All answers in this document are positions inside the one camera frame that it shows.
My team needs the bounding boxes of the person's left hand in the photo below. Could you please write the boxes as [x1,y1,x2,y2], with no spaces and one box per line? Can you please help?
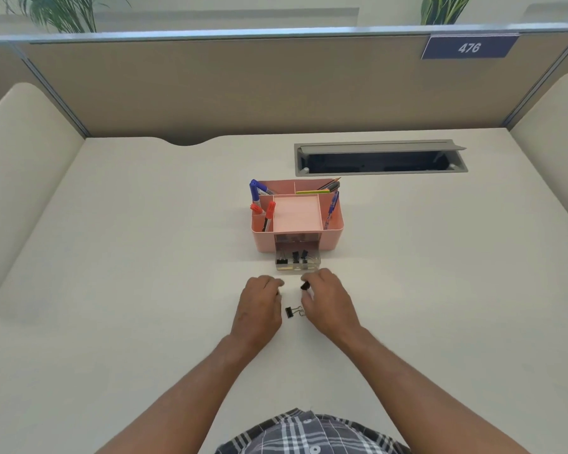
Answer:
[230,275,286,349]

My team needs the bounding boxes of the person's right hand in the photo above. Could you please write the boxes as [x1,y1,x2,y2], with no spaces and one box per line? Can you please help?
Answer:
[300,268,362,349]

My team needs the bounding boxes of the person's right forearm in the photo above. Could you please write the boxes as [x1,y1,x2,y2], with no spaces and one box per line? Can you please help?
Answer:
[334,326,533,454]

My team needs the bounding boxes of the person's left forearm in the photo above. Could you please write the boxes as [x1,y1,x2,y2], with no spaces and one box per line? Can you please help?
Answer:
[95,333,266,454]

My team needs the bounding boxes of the clear plastic drawer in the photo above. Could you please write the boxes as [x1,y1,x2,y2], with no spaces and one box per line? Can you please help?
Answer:
[275,247,322,272]

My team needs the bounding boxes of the pink desk organizer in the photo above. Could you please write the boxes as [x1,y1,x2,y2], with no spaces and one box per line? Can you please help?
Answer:
[249,179,345,254]

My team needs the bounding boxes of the blue pen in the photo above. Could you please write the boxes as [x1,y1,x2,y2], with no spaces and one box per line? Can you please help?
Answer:
[325,191,340,230]

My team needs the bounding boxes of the plaid shirt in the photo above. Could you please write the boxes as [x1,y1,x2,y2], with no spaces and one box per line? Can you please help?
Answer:
[215,409,410,454]

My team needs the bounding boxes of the beige desk partition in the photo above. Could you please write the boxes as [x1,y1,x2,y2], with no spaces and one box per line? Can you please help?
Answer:
[0,22,568,147]

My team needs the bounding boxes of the beige side partition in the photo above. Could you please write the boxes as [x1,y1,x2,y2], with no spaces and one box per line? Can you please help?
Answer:
[0,82,86,317]
[510,71,568,232]

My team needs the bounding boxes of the blue number sign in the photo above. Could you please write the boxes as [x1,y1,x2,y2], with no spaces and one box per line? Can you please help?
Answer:
[421,35,520,60]

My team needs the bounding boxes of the green potted plant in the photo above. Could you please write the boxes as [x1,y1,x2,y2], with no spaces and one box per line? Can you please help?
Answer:
[420,0,474,26]
[2,0,131,33]

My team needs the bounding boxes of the grey cable port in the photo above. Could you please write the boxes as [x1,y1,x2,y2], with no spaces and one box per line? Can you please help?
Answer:
[294,140,469,177]

